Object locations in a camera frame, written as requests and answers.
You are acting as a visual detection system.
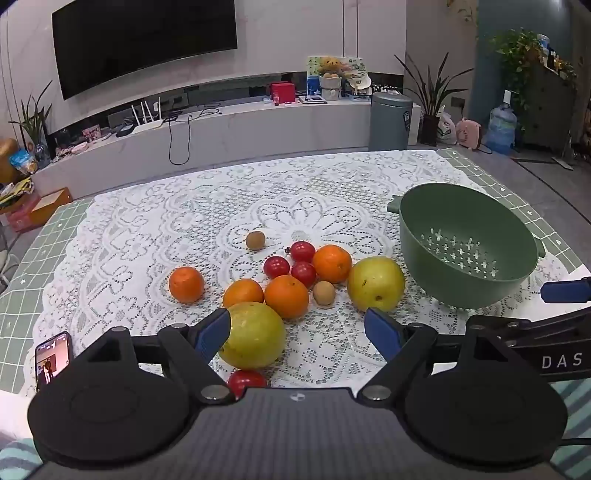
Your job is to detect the white lace tablecloth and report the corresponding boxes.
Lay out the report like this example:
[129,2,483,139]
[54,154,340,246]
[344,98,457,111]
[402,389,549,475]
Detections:
[34,150,578,393]

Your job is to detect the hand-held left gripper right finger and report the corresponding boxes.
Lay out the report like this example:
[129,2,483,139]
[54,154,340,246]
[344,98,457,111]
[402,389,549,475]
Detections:
[361,308,513,403]

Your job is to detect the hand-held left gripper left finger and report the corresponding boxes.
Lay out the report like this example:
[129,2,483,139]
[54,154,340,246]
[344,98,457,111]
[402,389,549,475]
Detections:
[85,308,232,403]

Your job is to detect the green checked table mat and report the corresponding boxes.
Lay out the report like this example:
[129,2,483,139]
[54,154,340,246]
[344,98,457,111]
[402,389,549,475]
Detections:
[0,147,591,398]

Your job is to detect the teal striped cloth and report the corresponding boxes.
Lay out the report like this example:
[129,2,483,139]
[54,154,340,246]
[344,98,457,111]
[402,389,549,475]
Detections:
[0,378,591,480]

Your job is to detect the white floor stand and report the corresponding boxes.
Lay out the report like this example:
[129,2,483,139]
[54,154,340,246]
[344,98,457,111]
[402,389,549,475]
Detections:
[549,134,575,171]

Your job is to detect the blue water jug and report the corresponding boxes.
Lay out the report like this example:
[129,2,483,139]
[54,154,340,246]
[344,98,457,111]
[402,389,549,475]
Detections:
[487,104,518,155]

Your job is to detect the red cherry tomato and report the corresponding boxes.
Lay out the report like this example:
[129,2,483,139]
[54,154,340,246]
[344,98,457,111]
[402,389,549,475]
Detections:
[263,256,291,279]
[227,369,269,400]
[291,261,317,289]
[285,241,317,263]

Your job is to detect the tall leafy potted plant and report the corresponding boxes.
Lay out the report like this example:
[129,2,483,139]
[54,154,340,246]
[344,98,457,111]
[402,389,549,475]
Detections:
[394,52,474,147]

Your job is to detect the brown teddy bear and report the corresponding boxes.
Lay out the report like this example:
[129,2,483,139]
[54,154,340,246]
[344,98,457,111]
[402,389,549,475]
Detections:
[318,56,345,79]

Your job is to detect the yellow-green grapefruit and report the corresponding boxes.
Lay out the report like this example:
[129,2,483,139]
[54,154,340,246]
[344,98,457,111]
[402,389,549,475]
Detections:
[217,302,286,370]

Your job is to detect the grey cabinet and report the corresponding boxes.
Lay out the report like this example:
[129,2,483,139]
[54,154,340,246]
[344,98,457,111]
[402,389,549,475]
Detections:
[522,60,578,148]

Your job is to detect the yellow-green pear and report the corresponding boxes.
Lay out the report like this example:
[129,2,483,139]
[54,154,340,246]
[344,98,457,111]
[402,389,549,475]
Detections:
[347,257,406,313]

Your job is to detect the orange cardboard box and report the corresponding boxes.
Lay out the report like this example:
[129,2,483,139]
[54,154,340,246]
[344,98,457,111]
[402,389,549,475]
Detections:
[18,187,74,232]

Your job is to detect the white marble tv console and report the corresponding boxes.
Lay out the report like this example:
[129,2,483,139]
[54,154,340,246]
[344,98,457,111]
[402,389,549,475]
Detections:
[28,69,423,199]

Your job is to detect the orange mandarin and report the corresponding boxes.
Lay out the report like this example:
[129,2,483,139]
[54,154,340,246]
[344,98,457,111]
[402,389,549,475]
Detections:
[312,244,353,284]
[222,278,265,309]
[264,274,310,320]
[168,266,205,304]

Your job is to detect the red box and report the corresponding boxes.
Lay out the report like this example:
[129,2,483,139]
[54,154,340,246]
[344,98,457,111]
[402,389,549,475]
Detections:
[270,82,296,105]

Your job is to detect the black wall television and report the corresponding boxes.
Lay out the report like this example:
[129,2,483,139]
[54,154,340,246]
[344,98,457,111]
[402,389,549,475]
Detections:
[51,0,238,101]

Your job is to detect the green plant in glass vase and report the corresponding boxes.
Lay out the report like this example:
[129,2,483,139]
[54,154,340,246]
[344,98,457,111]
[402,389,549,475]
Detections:
[8,80,54,155]

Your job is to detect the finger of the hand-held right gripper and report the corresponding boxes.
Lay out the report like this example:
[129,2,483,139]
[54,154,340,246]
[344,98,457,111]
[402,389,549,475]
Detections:
[487,308,591,344]
[540,276,591,305]

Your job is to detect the green plastic colander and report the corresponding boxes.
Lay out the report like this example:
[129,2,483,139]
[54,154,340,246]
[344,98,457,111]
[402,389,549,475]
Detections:
[387,182,546,309]

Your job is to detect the golden vase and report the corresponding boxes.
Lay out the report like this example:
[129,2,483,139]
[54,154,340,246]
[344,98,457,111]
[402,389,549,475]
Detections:
[0,137,21,183]

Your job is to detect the grey trash can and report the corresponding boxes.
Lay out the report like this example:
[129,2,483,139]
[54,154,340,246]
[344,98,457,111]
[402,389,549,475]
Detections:
[368,91,414,151]

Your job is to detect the black power cable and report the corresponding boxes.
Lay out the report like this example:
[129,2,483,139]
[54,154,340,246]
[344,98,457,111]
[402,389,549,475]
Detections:
[167,106,222,166]

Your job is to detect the white plastic bag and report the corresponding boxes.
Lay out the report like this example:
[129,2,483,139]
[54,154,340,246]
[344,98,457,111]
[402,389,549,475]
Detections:
[436,111,458,146]

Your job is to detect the black smartphone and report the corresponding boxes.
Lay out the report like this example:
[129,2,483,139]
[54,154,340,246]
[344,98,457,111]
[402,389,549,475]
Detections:
[34,331,75,395]

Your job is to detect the trailing green plant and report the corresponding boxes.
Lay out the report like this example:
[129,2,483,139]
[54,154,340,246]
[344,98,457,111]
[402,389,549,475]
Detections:
[489,28,578,116]

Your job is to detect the white woven basket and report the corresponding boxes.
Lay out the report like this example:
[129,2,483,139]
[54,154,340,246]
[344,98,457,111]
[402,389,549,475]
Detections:
[320,75,345,101]

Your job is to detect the pink pig-shaped heater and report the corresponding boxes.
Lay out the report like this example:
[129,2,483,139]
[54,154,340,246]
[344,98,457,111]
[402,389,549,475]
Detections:
[456,117,483,151]

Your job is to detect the blue snack bag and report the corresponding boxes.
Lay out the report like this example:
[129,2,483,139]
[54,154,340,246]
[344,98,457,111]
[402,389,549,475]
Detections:
[10,150,38,175]

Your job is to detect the white wifi router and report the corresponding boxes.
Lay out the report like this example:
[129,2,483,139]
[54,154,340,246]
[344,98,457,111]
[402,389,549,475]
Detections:
[130,97,164,134]

